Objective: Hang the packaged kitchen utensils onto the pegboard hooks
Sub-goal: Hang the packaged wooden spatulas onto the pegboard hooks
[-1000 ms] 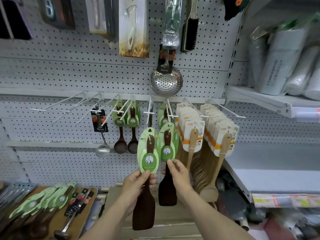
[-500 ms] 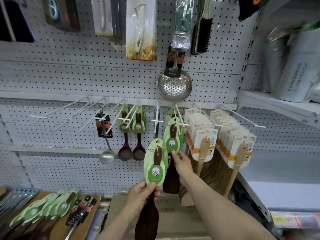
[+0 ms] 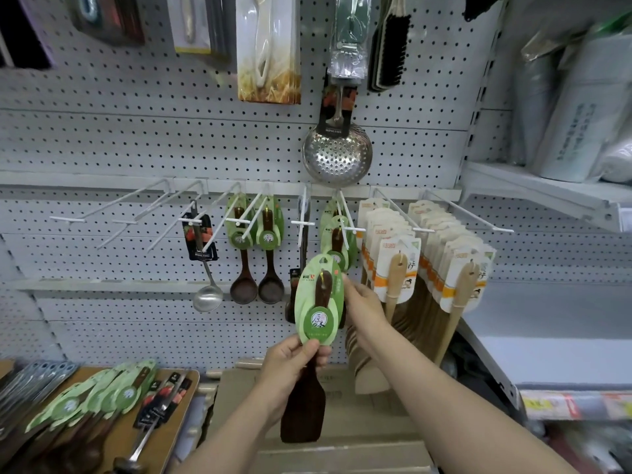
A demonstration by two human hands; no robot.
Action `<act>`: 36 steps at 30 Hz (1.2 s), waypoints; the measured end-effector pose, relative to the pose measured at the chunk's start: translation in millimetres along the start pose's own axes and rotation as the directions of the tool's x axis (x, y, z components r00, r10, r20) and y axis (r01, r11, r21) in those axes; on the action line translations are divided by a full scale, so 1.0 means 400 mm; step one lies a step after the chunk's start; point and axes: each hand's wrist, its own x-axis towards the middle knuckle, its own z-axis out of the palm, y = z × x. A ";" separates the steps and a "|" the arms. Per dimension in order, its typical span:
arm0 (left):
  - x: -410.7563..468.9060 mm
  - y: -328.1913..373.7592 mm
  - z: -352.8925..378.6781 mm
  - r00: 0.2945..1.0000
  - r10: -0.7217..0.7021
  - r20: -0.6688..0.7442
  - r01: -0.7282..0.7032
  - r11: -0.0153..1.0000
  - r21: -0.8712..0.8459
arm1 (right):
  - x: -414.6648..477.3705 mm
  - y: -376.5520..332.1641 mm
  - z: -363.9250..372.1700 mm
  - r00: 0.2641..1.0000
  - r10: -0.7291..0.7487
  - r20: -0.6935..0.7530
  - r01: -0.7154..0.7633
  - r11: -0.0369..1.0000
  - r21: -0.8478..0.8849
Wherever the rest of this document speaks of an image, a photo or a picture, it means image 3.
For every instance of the person's left hand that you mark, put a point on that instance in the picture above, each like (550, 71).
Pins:
(284, 375)

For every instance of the person's right hand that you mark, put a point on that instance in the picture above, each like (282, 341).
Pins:
(368, 315)

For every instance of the wooden spatulas bunch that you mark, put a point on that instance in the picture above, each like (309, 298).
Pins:
(395, 276)
(464, 286)

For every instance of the small steel ladle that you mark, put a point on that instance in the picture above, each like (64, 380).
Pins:
(207, 298)

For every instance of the bundle of carded steel utensils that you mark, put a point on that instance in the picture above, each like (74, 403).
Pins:
(158, 399)
(24, 385)

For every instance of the row of dark spoons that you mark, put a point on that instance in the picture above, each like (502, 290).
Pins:
(74, 404)

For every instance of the person's right forearm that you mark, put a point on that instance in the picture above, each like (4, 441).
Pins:
(454, 414)

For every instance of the person's left forearm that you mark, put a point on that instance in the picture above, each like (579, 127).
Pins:
(227, 444)

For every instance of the grey store shelf unit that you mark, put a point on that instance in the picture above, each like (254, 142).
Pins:
(543, 350)

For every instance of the flat cardboard box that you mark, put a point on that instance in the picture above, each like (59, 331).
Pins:
(355, 419)

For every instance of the large steel skimmer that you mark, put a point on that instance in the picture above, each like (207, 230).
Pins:
(338, 157)

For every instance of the row of red yellow labels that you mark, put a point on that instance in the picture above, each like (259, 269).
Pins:
(568, 407)

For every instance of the assorted packaged goods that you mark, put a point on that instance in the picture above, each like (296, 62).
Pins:
(582, 449)

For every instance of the slim grey cup pack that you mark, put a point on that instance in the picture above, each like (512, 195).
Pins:
(533, 103)

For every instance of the clear pack green insert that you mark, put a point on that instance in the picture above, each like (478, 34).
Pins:
(349, 44)

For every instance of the white knife in package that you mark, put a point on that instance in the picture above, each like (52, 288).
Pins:
(269, 54)

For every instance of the slim white roll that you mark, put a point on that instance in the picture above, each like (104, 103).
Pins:
(617, 165)

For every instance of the black orange tool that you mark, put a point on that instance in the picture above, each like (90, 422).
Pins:
(481, 7)

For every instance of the pale boxed pack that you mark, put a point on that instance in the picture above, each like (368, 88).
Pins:
(190, 24)

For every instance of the dark hanging pack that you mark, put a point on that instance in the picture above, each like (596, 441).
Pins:
(106, 19)

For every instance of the black flat brush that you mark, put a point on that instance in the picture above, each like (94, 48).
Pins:
(29, 34)

